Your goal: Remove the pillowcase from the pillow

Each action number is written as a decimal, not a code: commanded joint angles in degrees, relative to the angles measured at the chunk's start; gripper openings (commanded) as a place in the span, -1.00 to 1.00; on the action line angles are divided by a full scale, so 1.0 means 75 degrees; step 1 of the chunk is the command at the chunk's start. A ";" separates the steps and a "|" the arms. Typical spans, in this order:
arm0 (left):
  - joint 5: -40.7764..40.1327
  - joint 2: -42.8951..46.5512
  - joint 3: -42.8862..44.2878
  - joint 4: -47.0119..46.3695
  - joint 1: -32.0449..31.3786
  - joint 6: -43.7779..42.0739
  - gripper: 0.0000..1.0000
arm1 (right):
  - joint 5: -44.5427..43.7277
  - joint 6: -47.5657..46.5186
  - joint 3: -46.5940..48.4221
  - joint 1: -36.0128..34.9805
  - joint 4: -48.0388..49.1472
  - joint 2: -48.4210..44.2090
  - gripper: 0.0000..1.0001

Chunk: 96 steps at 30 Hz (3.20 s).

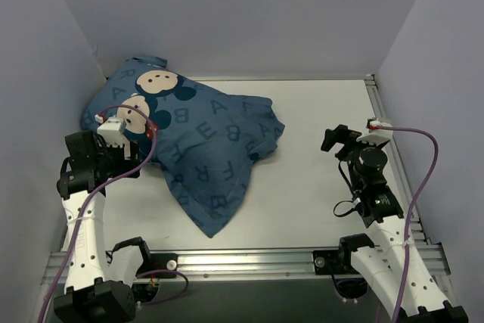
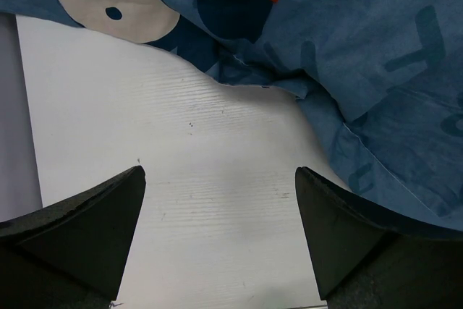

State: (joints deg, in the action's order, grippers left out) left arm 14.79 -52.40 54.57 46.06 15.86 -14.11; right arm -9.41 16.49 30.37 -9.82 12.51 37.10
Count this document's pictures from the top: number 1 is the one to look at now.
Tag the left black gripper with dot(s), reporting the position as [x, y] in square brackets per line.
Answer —
[131, 160]

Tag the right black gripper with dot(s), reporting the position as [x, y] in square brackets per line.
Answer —
[346, 145]

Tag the blue letter-print pillowcase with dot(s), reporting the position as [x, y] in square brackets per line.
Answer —
[205, 141]

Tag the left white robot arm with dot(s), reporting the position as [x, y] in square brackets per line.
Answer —
[97, 289]

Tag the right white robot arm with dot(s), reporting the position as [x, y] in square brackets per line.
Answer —
[385, 254]

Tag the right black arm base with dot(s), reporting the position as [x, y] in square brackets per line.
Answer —
[343, 276]

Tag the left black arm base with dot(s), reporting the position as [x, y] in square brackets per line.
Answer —
[162, 262]

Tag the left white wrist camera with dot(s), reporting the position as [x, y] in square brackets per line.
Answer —
[112, 132]

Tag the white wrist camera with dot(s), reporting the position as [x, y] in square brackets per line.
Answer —
[377, 132]
[112, 132]

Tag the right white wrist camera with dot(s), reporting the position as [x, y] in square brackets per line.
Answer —
[377, 132]

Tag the aluminium right side rail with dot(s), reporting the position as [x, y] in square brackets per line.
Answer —
[395, 173]

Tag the aluminium rail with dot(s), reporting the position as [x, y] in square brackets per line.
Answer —
[261, 264]
[395, 173]

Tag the aluminium front rail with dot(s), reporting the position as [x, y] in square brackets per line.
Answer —
[261, 264]

